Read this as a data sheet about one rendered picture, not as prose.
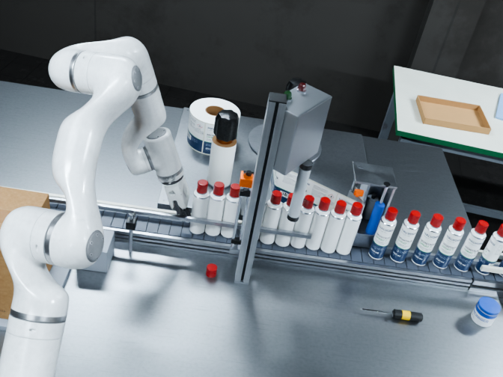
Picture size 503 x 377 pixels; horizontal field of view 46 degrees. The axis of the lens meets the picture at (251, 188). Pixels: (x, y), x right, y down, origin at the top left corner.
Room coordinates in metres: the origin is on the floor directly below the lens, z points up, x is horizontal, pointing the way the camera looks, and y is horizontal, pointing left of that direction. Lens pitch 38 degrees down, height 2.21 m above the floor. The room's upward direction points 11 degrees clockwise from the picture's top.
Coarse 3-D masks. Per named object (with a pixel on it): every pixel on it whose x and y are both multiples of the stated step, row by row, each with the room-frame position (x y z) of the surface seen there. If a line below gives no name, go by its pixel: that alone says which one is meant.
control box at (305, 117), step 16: (304, 96) 1.40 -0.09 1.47; (320, 96) 1.41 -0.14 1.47; (288, 112) 1.30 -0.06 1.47; (304, 112) 1.32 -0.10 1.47; (320, 112) 1.39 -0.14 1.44; (288, 128) 1.30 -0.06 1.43; (304, 128) 1.33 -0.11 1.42; (320, 128) 1.41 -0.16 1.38; (288, 144) 1.29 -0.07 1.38; (304, 144) 1.35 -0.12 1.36; (288, 160) 1.29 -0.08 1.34; (304, 160) 1.37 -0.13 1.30
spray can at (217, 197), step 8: (216, 184) 1.46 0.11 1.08; (224, 184) 1.46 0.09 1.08; (216, 192) 1.44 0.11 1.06; (216, 200) 1.43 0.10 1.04; (224, 200) 1.45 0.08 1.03; (208, 208) 1.45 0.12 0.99; (216, 208) 1.43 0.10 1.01; (208, 216) 1.44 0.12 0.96; (216, 216) 1.44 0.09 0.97; (208, 224) 1.44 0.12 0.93; (208, 232) 1.44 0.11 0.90; (216, 232) 1.44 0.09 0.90
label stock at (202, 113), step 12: (192, 108) 1.98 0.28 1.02; (204, 108) 2.00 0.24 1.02; (216, 108) 2.03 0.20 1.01; (228, 108) 2.03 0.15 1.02; (192, 120) 1.93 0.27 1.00; (204, 120) 1.91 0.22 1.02; (192, 132) 1.93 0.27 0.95; (204, 132) 1.90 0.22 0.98; (192, 144) 1.92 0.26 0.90; (204, 144) 1.90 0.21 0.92
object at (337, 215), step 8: (336, 208) 1.47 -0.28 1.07; (344, 208) 1.47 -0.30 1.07; (336, 216) 1.46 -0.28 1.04; (344, 216) 1.47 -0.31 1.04; (328, 224) 1.47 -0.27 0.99; (336, 224) 1.46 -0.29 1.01; (328, 232) 1.46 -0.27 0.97; (336, 232) 1.46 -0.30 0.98; (328, 240) 1.46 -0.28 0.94; (336, 240) 1.46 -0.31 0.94; (320, 248) 1.47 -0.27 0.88; (328, 248) 1.46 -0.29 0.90
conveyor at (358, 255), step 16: (64, 208) 1.44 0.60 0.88; (112, 224) 1.40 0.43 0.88; (144, 224) 1.43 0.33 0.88; (160, 224) 1.45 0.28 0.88; (176, 224) 1.46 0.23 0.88; (208, 240) 1.42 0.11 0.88; (224, 240) 1.43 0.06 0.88; (320, 256) 1.44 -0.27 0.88; (336, 256) 1.46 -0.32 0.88; (352, 256) 1.47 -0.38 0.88; (368, 256) 1.49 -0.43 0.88; (384, 256) 1.50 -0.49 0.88; (432, 256) 1.55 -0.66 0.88; (448, 272) 1.48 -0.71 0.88
